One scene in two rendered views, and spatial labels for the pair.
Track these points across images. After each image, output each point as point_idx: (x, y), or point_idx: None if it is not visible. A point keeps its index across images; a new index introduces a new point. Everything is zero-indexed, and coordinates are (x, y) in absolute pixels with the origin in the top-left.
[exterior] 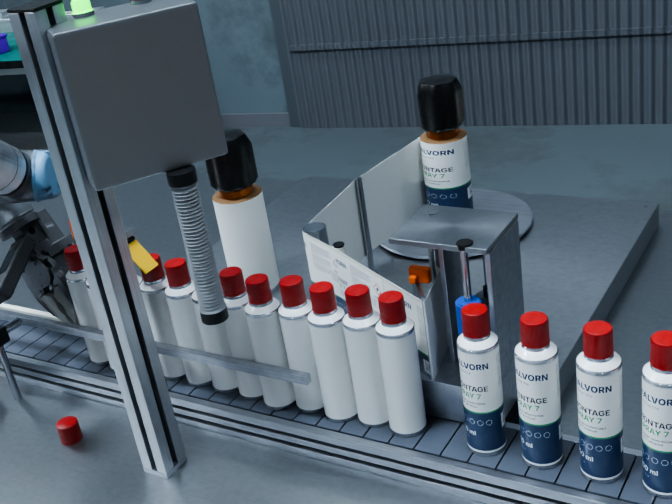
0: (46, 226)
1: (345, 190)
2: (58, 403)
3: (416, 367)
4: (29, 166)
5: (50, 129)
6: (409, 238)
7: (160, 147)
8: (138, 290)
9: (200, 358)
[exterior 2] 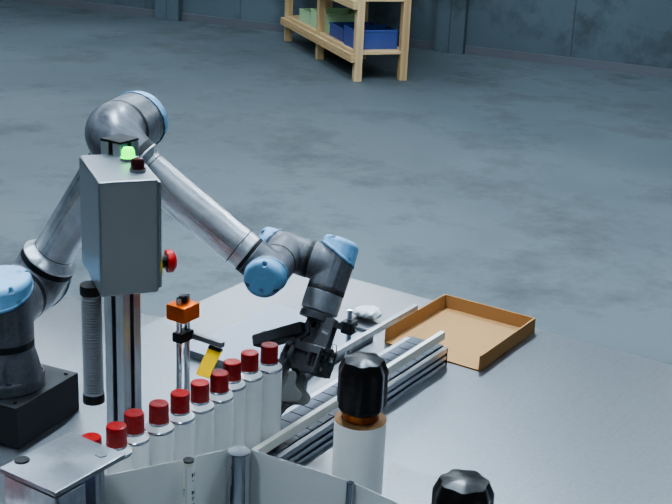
0: (322, 330)
1: (328, 476)
2: None
3: None
4: (247, 261)
5: None
6: (59, 439)
7: (90, 261)
8: (121, 355)
9: None
